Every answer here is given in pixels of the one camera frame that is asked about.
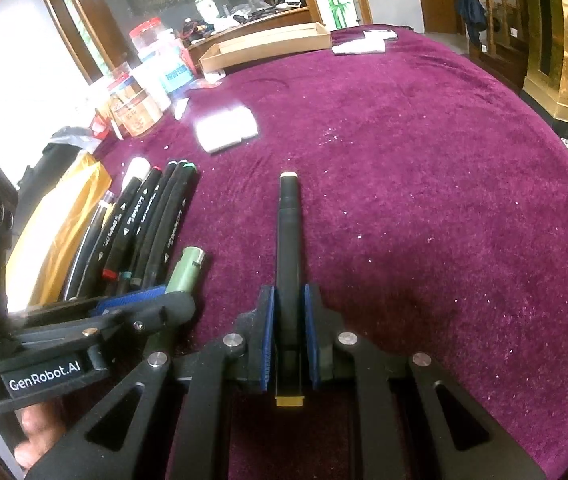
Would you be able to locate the black marker yellow cap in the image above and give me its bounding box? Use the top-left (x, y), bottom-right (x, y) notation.
top-left (275, 171), bottom-right (305, 408)

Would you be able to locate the black marker green cap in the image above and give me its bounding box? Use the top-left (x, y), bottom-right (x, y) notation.
top-left (142, 162), bottom-right (198, 289)

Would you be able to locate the green lighter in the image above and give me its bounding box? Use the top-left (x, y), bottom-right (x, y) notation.
top-left (165, 246), bottom-right (206, 294)

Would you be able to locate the black marker light-blue cap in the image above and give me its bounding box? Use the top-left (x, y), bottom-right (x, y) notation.
top-left (116, 160), bottom-right (177, 295)

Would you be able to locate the black marker red cap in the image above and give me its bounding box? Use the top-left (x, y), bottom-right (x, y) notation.
top-left (101, 167), bottom-right (162, 282)

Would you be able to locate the left hand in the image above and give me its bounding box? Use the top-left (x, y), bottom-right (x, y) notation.
top-left (12, 399), bottom-right (67, 472)

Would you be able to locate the yellow box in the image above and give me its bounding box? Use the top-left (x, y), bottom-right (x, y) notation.
top-left (6, 151), bottom-right (111, 314)

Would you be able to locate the white tube orange cap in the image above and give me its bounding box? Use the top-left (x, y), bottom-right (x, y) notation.
top-left (121, 156), bottom-right (150, 192)

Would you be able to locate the maroon tablecloth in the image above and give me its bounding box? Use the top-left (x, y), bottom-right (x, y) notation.
top-left (97, 28), bottom-right (568, 479)

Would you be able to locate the toothpick jar orange label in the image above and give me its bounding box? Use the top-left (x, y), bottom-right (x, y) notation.
top-left (110, 90), bottom-right (163, 138)

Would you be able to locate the clear jar red lid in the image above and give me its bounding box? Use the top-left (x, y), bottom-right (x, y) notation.
top-left (128, 18), bottom-right (174, 62)

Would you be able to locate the cardboard tray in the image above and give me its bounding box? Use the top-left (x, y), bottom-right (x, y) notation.
top-left (199, 23), bottom-right (333, 73)

